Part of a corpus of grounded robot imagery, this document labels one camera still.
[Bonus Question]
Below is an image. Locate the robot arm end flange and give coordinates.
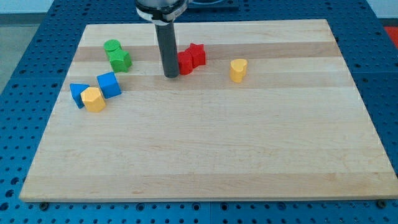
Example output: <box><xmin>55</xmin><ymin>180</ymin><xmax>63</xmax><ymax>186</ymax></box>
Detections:
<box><xmin>134</xmin><ymin>0</ymin><xmax>190</xmax><ymax>26</ymax></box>

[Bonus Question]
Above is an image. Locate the red cylinder block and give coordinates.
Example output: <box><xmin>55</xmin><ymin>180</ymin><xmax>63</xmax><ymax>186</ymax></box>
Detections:
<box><xmin>177</xmin><ymin>51</ymin><xmax>193</xmax><ymax>75</ymax></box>

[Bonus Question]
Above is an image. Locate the yellow heart block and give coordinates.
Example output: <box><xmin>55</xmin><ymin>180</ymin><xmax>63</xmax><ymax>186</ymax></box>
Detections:
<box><xmin>229</xmin><ymin>58</ymin><xmax>248</xmax><ymax>83</ymax></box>

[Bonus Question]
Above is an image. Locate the wooden board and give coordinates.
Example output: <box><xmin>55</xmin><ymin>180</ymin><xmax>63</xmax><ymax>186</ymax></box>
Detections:
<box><xmin>19</xmin><ymin>19</ymin><xmax>397</xmax><ymax>202</ymax></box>

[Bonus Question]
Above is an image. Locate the red star block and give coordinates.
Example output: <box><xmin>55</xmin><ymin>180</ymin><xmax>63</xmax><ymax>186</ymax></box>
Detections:
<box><xmin>186</xmin><ymin>43</ymin><xmax>206</xmax><ymax>68</ymax></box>

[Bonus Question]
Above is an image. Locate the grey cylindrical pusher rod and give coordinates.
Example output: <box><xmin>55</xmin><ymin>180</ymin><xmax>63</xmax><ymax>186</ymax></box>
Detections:
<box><xmin>155</xmin><ymin>22</ymin><xmax>180</xmax><ymax>78</ymax></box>

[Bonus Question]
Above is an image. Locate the green star block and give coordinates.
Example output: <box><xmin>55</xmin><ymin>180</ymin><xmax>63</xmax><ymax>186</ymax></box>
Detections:
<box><xmin>108</xmin><ymin>50</ymin><xmax>132</xmax><ymax>73</ymax></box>

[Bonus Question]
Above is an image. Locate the blue cube block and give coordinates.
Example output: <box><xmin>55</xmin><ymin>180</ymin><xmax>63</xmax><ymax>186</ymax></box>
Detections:
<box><xmin>97</xmin><ymin>72</ymin><xmax>121</xmax><ymax>99</ymax></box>

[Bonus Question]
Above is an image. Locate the yellow hexagon block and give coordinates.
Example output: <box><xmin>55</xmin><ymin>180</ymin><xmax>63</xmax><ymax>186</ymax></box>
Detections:
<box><xmin>80</xmin><ymin>87</ymin><xmax>106</xmax><ymax>113</ymax></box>

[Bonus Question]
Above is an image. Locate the green cylinder block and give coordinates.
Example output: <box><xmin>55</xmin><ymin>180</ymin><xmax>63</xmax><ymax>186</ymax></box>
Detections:
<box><xmin>103</xmin><ymin>39</ymin><xmax>122</xmax><ymax>58</ymax></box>

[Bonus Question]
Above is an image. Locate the blue triangle block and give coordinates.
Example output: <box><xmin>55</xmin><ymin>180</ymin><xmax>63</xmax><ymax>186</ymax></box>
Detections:
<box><xmin>70</xmin><ymin>83</ymin><xmax>89</xmax><ymax>109</ymax></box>

